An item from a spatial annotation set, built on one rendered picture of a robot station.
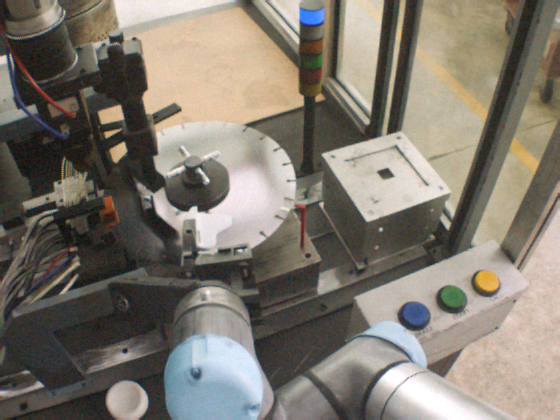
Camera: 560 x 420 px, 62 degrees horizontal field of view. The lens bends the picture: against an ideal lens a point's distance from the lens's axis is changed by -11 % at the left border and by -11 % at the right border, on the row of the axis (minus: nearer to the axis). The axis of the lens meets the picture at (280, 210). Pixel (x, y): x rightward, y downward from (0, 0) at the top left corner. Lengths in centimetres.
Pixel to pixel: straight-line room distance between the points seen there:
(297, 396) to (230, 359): 11
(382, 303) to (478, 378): 105
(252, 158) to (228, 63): 65
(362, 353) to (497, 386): 134
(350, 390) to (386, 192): 52
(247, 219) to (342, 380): 40
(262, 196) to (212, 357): 49
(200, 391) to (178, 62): 126
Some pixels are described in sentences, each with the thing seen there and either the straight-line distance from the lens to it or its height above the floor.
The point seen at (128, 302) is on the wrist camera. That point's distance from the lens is 59.
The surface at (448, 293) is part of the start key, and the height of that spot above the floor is 91.
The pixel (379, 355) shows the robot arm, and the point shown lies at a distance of 49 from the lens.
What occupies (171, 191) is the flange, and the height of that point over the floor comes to 96.
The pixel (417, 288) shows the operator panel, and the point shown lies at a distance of 82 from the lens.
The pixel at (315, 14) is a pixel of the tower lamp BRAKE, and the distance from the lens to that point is 91.
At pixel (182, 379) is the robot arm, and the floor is 122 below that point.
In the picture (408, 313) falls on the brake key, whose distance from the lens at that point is 78.
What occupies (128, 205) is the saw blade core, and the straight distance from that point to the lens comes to 87.
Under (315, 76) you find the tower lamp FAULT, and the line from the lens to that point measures 98.
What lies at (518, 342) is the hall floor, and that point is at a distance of 192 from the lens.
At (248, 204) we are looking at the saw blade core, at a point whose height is 95.
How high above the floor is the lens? 157
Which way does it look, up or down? 49 degrees down
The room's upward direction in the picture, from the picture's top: 1 degrees counter-clockwise
